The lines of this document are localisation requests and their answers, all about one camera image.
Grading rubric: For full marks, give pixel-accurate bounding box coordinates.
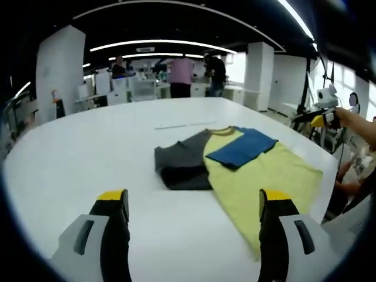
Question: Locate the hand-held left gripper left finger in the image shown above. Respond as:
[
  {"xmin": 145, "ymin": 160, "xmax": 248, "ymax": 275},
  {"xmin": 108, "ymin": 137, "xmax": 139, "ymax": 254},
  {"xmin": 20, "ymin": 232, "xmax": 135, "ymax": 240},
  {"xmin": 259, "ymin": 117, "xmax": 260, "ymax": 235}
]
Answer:
[{"xmin": 48, "ymin": 189, "xmax": 132, "ymax": 282}]

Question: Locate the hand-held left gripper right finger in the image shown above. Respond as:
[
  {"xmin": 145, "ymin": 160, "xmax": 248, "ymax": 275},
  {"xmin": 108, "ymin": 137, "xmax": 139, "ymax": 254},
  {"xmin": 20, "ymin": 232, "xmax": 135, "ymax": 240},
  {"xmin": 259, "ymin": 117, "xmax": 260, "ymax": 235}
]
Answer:
[{"xmin": 257, "ymin": 189, "xmax": 343, "ymax": 282}]

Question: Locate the yellow grey blue garment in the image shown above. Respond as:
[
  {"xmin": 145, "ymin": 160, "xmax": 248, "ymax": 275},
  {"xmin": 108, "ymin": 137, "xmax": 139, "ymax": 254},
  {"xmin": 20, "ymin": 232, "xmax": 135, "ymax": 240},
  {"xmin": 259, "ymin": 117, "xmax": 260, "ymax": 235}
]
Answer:
[{"xmin": 154, "ymin": 125, "xmax": 324, "ymax": 263}]

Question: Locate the person's right hand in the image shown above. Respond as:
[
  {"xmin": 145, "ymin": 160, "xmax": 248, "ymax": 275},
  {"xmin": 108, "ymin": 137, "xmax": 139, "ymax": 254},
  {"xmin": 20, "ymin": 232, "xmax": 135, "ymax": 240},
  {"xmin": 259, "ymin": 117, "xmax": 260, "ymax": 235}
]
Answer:
[{"xmin": 334, "ymin": 106, "xmax": 357, "ymax": 129}]

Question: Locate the black tripod stand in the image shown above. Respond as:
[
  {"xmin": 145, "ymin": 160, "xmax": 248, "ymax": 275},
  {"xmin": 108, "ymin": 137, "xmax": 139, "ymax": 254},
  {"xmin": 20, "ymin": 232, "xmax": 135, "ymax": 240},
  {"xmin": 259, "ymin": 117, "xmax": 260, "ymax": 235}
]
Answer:
[{"xmin": 294, "ymin": 57, "xmax": 335, "ymax": 119}]

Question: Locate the white pillar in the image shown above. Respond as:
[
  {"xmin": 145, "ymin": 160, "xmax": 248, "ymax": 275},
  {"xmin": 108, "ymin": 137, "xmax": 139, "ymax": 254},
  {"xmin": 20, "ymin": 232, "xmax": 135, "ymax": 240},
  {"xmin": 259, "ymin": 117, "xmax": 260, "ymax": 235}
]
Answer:
[
  {"xmin": 35, "ymin": 25, "xmax": 86, "ymax": 121},
  {"xmin": 243, "ymin": 42, "xmax": 276, "ymax": 113}
]

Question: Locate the white low cabinet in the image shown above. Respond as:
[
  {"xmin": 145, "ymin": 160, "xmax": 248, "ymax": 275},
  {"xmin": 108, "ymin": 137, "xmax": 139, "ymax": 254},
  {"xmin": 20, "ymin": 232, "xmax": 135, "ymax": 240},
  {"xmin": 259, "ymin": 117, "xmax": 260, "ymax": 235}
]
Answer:
[{"xmin": 226, "ymin": 86, "xmax": 261, "ymax": 111}]

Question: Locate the grey mesh office chair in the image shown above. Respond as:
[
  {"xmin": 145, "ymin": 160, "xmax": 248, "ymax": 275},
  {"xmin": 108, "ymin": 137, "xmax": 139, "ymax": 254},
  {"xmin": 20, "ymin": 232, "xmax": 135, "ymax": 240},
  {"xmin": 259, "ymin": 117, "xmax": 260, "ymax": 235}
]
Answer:
[{"xmin": 321, "ymin": 196, "xmax": 374, "ymax": 256}]

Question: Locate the person's dark clothing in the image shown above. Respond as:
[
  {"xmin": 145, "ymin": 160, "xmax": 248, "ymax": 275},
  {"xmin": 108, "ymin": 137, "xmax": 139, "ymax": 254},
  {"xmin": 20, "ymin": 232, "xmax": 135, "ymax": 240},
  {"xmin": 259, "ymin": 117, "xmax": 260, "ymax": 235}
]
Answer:
[{"xmin": 343, "ymin": 173, "xmax": 376, "ymax": 213}]

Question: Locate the bright ceiling light strip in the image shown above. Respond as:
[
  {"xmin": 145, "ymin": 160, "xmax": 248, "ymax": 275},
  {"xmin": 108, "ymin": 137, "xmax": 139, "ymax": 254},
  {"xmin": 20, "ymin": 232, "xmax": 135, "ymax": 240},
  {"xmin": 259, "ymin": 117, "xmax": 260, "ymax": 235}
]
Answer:
[{"xmin": 277, "ymin": 0, "xmax": 318, "ymax": 51}]

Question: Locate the black stand with orange top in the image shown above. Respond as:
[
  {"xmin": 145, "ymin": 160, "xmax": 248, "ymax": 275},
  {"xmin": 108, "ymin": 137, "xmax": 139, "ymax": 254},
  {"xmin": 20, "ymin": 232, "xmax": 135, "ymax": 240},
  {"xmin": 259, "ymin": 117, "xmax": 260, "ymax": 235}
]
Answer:
[{"xmin": 51, "ymin": 89, "xmax": 65, "ymax": 119}]

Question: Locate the white shelving unit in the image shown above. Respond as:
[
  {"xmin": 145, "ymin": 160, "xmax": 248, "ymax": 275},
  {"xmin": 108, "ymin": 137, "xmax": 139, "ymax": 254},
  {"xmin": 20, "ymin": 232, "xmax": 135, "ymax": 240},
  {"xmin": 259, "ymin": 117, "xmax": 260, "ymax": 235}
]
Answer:
[{"xmin": 127, "ymin": 78, "xmax": 157, "ymax": 102}]

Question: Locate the long ceiling light strip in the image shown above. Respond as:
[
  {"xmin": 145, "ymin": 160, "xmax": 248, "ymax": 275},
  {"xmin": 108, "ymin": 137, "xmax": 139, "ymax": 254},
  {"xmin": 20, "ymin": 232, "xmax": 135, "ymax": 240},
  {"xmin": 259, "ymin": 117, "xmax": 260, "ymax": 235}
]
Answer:
[{"xmin": 89, "ymin": 39, "xmax": 239, "ymax": 55}]

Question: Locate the short ceiling light strip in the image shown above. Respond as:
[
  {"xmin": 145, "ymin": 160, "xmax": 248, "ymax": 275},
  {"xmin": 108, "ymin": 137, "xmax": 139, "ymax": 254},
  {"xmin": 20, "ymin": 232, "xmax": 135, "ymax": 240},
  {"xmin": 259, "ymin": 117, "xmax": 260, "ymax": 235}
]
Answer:
[{"xmin": 108, "ymin": 52, "xmax": 206, "ymax": 61}]

